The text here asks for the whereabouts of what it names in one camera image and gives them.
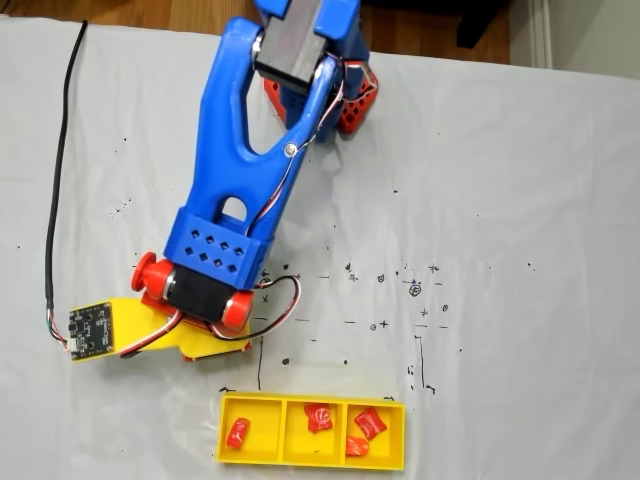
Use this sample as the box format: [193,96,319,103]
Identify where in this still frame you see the black camera cable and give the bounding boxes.
[42,19,90,347]

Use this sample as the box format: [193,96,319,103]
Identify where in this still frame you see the red candy with striped print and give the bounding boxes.
[353,406,389,441]

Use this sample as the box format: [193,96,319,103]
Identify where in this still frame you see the yellow three-compartment box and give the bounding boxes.
[216,392,407,472]

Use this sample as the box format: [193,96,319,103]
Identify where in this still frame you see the red candy with S print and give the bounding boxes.
[223,417,251,450]
[303,402,334,434]

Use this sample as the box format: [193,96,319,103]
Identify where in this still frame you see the white tablecloth with ink marks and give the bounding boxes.
[0,14,640,480]

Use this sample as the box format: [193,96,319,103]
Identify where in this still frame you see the servo cable at wrist joint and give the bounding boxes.
[209,275,304,344]

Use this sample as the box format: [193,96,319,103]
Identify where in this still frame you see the orange candy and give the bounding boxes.
[344,435,371,458]

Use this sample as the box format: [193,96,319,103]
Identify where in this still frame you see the camera board on yellow mount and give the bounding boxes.
[67,297,121,365]

